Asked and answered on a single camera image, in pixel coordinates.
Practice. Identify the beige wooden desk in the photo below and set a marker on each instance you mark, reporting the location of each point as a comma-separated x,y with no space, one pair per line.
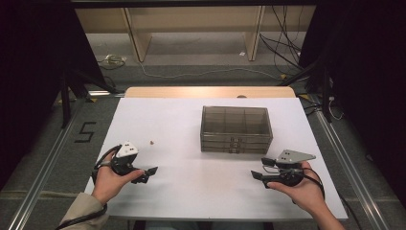
140,38

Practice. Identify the person's left hand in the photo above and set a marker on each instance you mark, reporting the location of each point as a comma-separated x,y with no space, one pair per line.
108,183

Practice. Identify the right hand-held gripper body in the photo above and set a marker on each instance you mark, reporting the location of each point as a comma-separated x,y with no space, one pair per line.
288,175

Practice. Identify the transparent grey drawer box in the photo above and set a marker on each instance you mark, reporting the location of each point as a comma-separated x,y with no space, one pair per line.
234,123

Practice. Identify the person's right hand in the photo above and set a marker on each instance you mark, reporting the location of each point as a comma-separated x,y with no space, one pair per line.
306,195

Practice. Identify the small white floor scrap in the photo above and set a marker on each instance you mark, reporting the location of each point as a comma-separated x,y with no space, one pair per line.
242,53

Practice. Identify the black metal stand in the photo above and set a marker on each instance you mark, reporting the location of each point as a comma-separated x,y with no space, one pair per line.
325,96
65,102

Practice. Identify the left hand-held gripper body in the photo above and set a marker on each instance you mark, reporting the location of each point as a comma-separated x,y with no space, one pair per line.
123,164

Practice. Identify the transparent grey drawer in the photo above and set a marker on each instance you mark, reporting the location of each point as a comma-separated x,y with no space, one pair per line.
236,149

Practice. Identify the white table board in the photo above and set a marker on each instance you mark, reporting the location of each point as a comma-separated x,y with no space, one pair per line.
191,185

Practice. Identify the short aluminium rail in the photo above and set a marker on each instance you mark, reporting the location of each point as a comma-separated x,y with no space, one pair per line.
103,93

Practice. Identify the aluminium floor rail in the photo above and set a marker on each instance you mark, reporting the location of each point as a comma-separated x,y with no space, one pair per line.
351,179
41,182

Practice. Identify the dark curtain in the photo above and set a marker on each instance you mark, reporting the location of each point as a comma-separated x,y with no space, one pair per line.
370,80
28,80

